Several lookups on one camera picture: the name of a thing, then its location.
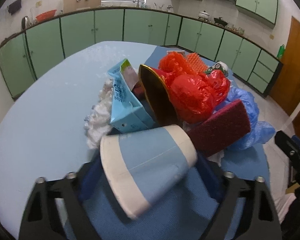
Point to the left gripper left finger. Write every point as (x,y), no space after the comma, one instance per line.
(41,219)

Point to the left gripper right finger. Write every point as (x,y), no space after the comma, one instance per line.
(247,202)

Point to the dark red scouring pad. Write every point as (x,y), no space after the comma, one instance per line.
(221,129)

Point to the blue white paper cup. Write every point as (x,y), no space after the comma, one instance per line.
(142,166)

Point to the white tissue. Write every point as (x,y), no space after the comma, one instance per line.
(97,124)

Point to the light blue milk carton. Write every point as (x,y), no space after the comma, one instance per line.
(127,112)

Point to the red gold foil pouch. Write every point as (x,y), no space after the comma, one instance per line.
(156,93)

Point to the green lower kitchen cabinets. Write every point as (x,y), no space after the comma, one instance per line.
(27,55)

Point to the blue plastic bag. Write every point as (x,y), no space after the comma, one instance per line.
(261,131)

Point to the dark blue printed placemat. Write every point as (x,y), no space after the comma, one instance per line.
(182,213)

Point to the brown wooden door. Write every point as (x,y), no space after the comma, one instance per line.
(286,89)

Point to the light blue tablecloth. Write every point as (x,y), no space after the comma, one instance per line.
(42,135)

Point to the green bottle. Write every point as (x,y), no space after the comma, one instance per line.
(281,51)

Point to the green white snack wrapper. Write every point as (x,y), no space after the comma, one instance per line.
(218,66)

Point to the red plastic bag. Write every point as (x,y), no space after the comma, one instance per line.
(194,96)

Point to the orange foam net flat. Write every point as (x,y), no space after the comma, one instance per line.
(196,63)

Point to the black wok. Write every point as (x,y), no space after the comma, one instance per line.
(219,21)

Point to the white cooking pot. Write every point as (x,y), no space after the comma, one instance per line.
(204,16)

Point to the steel electric kettle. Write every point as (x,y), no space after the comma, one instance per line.
(25,23)

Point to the red plastic basin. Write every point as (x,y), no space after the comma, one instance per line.
(46,15)

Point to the dark hanging towel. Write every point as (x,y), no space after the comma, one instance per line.
(14,7)

